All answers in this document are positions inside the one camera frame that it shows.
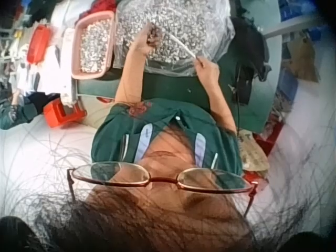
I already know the black cloth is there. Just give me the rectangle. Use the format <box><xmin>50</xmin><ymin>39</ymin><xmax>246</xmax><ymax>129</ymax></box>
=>
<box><xmin>229</xmin><ymin>16</ymin><xmax>272</xmax><ymax>105</ymax></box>

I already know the person's left hand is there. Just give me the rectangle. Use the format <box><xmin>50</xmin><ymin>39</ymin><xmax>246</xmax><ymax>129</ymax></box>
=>
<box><xmin>130</xmin><ymin>23</ymin><xmax>164</xmax><ymax>56</ymax></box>

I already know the blue crate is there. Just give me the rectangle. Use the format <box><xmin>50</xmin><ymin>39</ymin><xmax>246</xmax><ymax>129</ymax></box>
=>
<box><xmin>275</xmin><ymin>67</ymin><xmax>299</xmax><ymax>103</ymax></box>

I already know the white thin stick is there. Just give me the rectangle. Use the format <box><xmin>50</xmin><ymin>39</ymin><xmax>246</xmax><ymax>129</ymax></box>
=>
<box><xmin>167</xmin><ymin>33</ymin><xmax>198</xmax><ymax>60</ymax></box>

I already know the red plastic tray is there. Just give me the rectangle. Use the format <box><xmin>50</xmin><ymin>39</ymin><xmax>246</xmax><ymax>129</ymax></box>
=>
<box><xmin>27</xmin><ymin>25</ymin><xmax>52</xmax><ymax>64</ymax></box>

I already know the handful of small metal parts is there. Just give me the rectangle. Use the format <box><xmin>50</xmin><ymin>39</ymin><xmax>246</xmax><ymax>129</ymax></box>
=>
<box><xmin>148</xmin><ymin>26</ymin><xmax>163</xmax><ymax>49</ymax></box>

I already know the pink tray of metal parts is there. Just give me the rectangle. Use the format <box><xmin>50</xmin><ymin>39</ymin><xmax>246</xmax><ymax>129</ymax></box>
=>
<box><xmin>71</xmin><ymin>10</ymin><xmax>116</xmax><ymax>80</ymax></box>

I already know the brown cardboard piece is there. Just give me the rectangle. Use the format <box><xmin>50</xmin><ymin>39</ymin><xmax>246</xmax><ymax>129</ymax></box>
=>
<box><xmin>285</xmin><ymin>35</ymin><xmax>322</xmax><ymax>83</ymax></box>

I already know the red plastic box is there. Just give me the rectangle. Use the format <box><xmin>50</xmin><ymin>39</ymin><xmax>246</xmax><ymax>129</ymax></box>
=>
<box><xmin>43</xmin><ymin>99</ymin><xmax>88</xmax><ymax>129</ymax></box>

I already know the printed paper sheet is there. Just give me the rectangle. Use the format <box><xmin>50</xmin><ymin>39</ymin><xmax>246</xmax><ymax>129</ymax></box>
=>
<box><xmin>237</xmin><ymin>130</ymin><xmax>270</xmax><ymax>173</ymax></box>

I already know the person's right hand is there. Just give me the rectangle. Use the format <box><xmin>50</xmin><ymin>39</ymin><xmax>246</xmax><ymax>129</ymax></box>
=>
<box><xmin>194</xmin><ymin>55</ymin><xmax>221</xmax><ymax>89</ymax></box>

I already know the red crate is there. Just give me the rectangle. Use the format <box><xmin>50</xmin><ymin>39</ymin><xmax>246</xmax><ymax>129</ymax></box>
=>
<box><xmin>256</xmin><ymin>120</ymin><xmax>286</xmax><ymax>155</ymax></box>

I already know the clear plastic bag of metal parts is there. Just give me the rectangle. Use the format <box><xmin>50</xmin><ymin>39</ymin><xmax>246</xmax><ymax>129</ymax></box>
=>
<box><xmin>113</xmin><ymin>0</ymin><xmax>236</xmax><ymax>77</ymax></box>

